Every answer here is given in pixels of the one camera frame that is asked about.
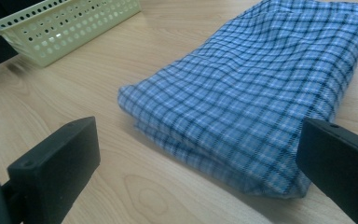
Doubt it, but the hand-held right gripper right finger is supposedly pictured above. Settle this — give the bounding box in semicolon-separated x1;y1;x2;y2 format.
295;117;358;224

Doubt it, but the blue plaid cloth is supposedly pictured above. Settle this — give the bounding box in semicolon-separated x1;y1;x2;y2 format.
117;0;358;200

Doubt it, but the pale yellow perforated plastic basket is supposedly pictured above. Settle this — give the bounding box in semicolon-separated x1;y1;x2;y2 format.
0;0;143;68

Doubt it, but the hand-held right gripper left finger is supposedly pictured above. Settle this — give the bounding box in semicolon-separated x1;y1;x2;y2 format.
7;116;102;224

